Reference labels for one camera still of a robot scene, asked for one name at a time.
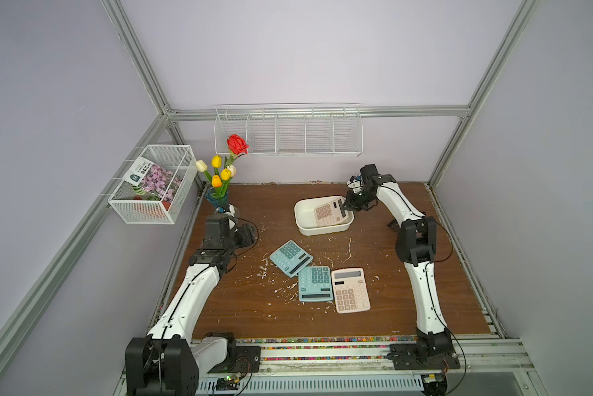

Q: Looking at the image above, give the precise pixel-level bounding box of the teal calculator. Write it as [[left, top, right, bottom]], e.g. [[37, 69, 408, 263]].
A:
[[298, 266, 334, 303], [270, 240, 313, 277]]

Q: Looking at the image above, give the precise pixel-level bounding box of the pink calculator front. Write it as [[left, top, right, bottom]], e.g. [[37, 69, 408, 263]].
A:
[[331, 267, 371, 314]]

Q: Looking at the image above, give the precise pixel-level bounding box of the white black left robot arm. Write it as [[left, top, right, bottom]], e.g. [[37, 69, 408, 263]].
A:
[[125, 213, 258, 395]]

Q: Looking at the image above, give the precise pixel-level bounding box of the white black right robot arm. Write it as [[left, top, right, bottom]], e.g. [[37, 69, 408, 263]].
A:
[[344, 164, 461, 373]]

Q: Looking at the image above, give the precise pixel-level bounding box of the white plastic storage box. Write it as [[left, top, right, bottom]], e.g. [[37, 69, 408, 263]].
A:
[[294, 196, 354, 236]]

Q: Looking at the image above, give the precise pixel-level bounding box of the black comb piece on table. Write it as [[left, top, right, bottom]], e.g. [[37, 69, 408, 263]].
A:
[[387, 219, 400, 233]]

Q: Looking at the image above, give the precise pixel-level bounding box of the blue glass vase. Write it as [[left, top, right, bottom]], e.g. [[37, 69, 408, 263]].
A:
[[206, 187, 230, 213]]

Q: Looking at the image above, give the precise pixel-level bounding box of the purple flower pot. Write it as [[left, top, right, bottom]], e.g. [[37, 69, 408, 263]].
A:
[[132, 164, 183, 211]]

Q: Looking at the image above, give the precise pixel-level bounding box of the artificial tulip bouquet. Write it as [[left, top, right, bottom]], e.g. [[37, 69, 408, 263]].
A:
[[195, 134, 250, 199]]

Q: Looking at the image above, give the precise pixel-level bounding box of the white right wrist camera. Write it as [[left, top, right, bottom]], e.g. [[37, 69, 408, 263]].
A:
[[347, 175, 363, 194]]

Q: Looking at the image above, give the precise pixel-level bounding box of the white wire wall shelf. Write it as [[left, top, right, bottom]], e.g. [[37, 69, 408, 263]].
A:
[[213, 102, 364, 157]]

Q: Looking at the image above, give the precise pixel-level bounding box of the white wire basket left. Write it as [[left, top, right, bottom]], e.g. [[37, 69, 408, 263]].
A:
[[108, 145, 197, 224]]

